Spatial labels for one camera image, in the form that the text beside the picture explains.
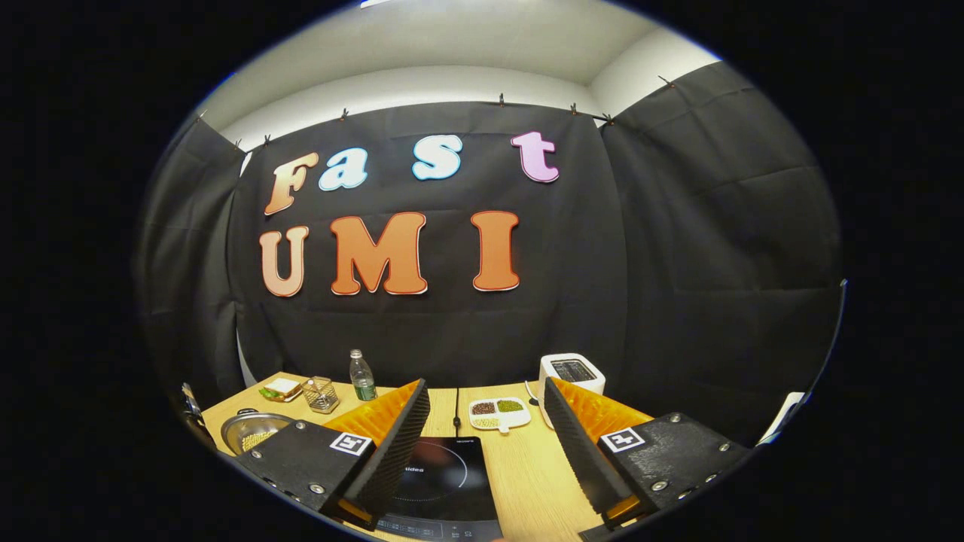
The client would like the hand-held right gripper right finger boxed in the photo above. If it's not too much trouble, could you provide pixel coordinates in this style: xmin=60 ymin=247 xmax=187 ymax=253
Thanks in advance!
xmin=542 ymin=376 xmax=754 ymax=531

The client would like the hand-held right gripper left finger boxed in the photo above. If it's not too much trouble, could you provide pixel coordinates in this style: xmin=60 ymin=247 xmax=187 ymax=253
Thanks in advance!
xmin=233 ymin=379 xmax=432 ymax=528

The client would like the steel pot with black handle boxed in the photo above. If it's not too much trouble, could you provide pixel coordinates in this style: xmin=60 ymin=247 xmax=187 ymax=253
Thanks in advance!
xmin=220 ymin=409 xmax=298 ymax=456

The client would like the black induction cooktop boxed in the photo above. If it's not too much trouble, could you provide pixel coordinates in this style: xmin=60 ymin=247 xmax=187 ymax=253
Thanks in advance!
xmin=373 ymin=435 xmax=504 ymax=542

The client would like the white divided dish of beans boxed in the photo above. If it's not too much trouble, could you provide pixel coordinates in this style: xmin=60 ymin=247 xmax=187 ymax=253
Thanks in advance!
xmin=468 ymin=397 xmax=532 ymax=434

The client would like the white toaster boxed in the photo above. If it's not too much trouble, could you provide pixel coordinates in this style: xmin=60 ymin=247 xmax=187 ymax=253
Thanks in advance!
xmin=538 ymin=353 xmax=606 ymax=430

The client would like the clear plastic water bottle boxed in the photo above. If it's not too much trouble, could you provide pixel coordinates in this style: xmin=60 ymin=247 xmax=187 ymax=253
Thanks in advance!
xmin=349 ymin=349 xmax=377 ymax=402

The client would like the sandwich with lettuce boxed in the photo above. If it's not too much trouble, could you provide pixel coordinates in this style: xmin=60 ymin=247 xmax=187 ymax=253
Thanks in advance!
xmin=258 ymin=378 xmax=304 ymax=403

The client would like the black backdrop cloth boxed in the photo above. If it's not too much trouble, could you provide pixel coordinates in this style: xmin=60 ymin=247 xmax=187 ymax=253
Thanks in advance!
xmin=136 ymin=60 xmax=844 ymax=445

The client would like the steel wire basket holder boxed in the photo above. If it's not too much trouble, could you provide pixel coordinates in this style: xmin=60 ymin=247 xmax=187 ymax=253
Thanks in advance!
xmin=303 ymin=376 xmax=340 ymax=414

